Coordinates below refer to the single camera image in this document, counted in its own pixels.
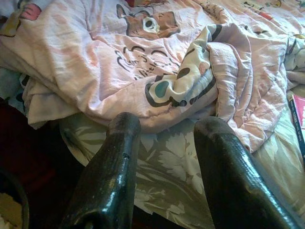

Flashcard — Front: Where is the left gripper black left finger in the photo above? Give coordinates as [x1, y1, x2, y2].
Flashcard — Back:
[58, 112, 142, 229]

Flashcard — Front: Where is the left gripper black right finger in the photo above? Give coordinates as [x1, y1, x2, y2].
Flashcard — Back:
[193, 116, 301, 229]

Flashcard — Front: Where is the red cover book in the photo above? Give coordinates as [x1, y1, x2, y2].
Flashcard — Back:
[287, 94, 305, 165]

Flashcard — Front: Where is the beige floral bed sheet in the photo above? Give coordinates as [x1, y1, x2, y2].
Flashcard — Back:
[59, 85, 305, 229]

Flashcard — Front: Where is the black round waste bin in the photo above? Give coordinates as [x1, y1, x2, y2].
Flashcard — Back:
[0, 167, 31, 229]

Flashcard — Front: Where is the crumpled paper and cardboard waste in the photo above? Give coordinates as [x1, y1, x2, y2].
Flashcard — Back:
[0, 192, 24, 229]

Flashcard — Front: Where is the pink cartoon print duvet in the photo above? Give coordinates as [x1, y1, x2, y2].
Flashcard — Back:
[0, 0, 305, 153]

